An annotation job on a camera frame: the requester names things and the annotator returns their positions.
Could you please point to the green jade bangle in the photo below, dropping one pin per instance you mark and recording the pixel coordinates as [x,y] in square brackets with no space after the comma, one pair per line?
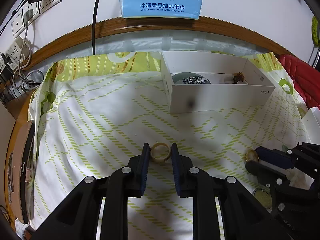
[189,78]

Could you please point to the wall socket panel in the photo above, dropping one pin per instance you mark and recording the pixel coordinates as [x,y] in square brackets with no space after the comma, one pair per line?
[37,8]

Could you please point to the white power strip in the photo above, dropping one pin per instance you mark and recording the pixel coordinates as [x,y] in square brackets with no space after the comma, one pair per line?
[17,52]

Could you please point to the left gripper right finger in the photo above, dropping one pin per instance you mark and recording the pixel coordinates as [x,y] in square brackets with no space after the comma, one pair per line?
[221,207]

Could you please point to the white vivo box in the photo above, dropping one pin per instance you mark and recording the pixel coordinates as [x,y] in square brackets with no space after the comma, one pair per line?
[221,92]

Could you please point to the wooden bed headboard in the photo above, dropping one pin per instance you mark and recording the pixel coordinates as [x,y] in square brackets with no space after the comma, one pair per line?
[120,26]

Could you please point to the green buddha pendant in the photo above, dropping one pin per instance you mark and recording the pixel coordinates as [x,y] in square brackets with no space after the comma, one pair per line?
[263,197]

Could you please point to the white open box right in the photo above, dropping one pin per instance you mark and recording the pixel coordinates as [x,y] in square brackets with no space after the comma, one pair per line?
[311,123]

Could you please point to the red down jacket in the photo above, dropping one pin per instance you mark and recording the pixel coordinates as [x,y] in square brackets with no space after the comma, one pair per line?
[304,77]

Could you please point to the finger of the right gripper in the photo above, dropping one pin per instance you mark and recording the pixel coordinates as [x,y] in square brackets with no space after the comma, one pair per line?
[266,176]
[275,157]

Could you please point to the brown carved bead ornament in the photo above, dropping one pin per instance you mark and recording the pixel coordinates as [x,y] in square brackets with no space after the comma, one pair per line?
[238,77]

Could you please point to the green round wall hook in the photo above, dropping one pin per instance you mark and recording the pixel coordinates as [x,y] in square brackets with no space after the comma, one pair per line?
[315,31]

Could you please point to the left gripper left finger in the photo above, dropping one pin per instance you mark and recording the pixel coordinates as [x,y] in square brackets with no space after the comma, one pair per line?
[98,206]

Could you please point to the green patterned bed sheet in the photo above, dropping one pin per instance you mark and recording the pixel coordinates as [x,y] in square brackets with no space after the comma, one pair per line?
[92,114]

